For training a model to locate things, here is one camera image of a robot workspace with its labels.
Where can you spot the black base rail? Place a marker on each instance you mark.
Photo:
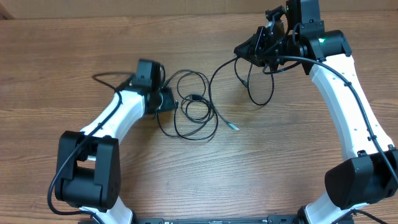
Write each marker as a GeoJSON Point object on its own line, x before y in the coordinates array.
{"type": "Point", "coordinates": [271, 219]}

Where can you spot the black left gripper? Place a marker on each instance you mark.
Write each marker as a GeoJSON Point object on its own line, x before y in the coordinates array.
{"type": "Point", "coordinates": [168, 102]}

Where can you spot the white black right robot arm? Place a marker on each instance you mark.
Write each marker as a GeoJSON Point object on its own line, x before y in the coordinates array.
{"type": "Point", "coordinates": [368, 173]}

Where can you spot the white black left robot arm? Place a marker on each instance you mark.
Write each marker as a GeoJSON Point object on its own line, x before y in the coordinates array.
{"type": "Point", "coordinates": [88, 175]}

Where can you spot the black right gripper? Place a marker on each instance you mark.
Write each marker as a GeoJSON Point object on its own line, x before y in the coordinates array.
{"type": "Point", "coordinates": [253, 50]}

